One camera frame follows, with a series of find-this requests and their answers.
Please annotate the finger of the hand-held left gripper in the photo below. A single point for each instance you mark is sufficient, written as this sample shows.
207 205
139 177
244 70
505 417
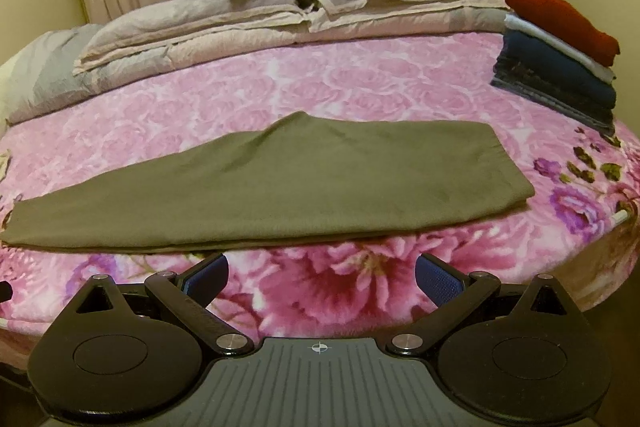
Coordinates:
5 292

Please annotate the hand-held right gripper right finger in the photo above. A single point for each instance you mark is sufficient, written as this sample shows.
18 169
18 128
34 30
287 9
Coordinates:
437 279

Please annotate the olive green pants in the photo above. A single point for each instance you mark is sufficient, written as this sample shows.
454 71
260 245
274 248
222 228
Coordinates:
300 187

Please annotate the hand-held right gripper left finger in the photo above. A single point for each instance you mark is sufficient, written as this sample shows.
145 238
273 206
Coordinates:
207 279

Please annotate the navy folded garment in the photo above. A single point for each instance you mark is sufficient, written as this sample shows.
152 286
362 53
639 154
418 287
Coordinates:
550 67

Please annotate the pink floral blanket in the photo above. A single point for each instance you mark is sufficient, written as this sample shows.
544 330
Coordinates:
350 82

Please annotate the red knit sweater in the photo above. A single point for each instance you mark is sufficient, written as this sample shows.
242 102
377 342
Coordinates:
560 19

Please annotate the white folded garment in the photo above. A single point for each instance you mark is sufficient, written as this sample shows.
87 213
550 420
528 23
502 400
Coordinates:
550 44

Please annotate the beige grey folded quilt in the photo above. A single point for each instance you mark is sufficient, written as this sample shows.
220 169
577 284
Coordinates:
200 32

